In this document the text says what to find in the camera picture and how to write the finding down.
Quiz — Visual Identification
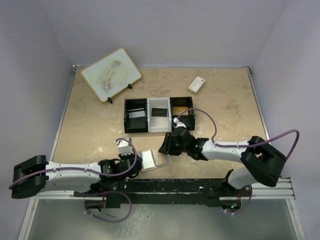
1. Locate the beige card holder wallet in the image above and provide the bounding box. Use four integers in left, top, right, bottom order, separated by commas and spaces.
139, 148, 172, 172

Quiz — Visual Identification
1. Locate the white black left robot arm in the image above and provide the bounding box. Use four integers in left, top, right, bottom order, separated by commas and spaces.
9, 154, 143, 199

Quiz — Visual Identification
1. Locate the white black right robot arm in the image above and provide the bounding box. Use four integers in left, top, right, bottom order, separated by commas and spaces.
158, 127, 287, 196

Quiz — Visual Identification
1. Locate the gold card in right bin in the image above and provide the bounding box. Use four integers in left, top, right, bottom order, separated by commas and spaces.
172, 106, 189, 116

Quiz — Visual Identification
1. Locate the black card in middle bin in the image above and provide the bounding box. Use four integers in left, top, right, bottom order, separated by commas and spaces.
151, 108, 168, 117

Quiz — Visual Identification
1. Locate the white card in left bin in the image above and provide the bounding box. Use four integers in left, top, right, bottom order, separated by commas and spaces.
128, 109, 146, 119

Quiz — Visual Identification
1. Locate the black right bin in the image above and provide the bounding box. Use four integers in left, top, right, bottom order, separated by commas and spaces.
170, 96, 196, 131

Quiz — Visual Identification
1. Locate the black bin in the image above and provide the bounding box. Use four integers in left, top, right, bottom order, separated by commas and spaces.
170, 96, 196, 131
123, 98, 148, 134

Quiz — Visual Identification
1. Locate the white middle bin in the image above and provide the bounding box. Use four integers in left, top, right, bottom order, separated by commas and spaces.
147, 97, 172, 133

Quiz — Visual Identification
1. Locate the black left bin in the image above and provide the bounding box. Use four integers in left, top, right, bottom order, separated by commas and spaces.
123, 98, 148, 134

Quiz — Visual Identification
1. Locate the small white red box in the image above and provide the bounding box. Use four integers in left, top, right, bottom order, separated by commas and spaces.
187, 76, 206, 95

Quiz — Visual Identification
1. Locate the black board stand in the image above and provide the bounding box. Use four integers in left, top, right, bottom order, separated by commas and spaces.
107, 84, 133, 104

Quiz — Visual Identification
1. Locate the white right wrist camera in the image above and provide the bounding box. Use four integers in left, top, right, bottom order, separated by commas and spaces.
173, 117, 186, 129

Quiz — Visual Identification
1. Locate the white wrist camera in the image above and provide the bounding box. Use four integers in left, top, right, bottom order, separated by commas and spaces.
114, 136, 134, 156
173, 117, 186, 129

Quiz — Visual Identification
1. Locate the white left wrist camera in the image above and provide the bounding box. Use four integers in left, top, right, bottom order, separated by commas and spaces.
114, 136, 134, 156

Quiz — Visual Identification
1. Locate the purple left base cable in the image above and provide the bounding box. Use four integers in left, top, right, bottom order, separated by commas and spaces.
83, 188, 134, 223

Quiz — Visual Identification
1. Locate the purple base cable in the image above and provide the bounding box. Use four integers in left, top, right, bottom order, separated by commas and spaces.
83, 188, 134, 223
223, 183, 255, 216

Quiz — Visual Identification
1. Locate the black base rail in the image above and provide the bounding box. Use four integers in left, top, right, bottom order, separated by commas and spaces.
74, 178, 251, 208

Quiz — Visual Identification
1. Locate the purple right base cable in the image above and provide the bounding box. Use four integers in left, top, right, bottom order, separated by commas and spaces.
223, 183, 255, 216

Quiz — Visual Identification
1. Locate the white board with wooden frame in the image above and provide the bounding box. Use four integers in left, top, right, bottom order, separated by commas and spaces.
80, 47, 142, 103

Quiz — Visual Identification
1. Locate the aluminium table frame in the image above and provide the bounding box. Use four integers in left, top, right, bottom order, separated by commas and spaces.
17, 65, 306, 240

